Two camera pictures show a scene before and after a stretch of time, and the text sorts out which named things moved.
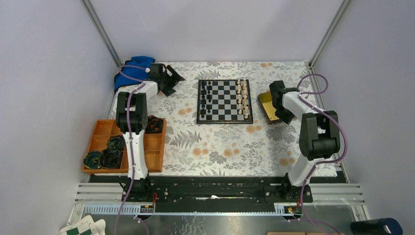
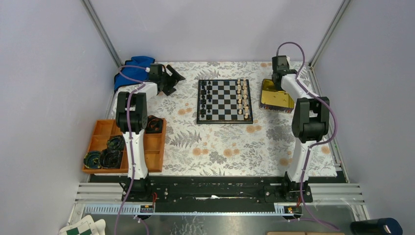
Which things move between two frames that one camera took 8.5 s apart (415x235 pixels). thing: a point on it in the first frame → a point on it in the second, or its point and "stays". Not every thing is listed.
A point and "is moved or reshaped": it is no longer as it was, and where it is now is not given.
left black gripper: (167, 82) stays
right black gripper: (287, 119) → (277, 88)
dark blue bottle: (384, 226) stays
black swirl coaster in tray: (110, 158) stays
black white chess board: (223, 101) stays
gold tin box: (265, 102) is moved or reshaped
